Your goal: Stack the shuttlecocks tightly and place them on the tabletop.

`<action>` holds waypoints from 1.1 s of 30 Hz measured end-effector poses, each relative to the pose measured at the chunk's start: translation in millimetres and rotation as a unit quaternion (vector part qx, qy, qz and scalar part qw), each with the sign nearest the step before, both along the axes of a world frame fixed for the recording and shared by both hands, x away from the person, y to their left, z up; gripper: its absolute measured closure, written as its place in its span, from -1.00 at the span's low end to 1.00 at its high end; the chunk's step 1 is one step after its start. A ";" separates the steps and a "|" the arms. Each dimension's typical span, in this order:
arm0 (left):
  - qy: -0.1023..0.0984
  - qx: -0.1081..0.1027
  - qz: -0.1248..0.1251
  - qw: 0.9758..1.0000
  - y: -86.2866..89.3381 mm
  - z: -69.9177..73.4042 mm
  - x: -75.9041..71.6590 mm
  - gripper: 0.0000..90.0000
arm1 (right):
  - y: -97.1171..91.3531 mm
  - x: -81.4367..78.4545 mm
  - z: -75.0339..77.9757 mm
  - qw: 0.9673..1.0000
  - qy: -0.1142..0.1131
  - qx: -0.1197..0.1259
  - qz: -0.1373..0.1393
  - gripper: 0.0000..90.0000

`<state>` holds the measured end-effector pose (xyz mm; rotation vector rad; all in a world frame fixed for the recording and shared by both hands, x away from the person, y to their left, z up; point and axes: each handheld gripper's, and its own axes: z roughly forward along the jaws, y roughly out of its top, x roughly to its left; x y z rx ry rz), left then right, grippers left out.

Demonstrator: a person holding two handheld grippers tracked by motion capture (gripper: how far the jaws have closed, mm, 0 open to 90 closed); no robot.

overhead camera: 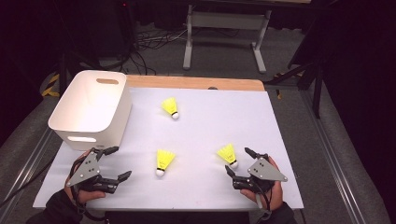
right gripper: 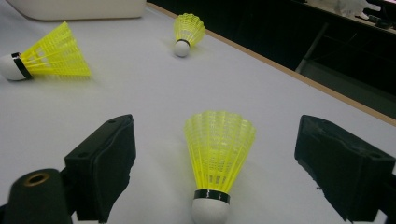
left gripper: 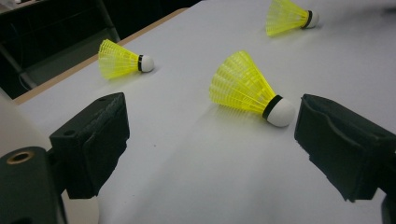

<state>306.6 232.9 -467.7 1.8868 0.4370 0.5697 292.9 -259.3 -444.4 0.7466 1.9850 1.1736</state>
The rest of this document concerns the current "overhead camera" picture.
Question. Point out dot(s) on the person's left hand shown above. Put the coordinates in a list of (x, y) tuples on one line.
[(87, 196)]

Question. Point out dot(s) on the black tripod stand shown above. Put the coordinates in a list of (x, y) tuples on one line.
[(317, 90)]

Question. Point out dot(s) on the grey metal table frame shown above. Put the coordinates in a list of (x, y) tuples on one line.
[(227, 20)]

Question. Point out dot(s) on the person's right hand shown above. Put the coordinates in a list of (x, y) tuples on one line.
[(275, 197)]

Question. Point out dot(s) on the white plastic storage bin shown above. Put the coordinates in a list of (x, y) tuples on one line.
[(90, 102)]

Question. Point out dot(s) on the aluminium rail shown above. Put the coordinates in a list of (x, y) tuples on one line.
[(333, 155), (25, 168)]

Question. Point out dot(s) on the yellow black hazard tape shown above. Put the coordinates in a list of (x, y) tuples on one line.
[(49, 88)]

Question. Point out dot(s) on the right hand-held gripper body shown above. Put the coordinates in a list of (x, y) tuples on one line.
[(264, 171)]

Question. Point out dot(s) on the yellow shuttlecock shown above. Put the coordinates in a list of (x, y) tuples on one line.
[(170, 106), (227, 153), (164, 159)]

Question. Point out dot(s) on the black curtain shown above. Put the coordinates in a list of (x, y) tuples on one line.
[(358, 77)]

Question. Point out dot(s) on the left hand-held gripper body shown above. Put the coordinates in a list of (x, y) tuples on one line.
[(87, 169)]

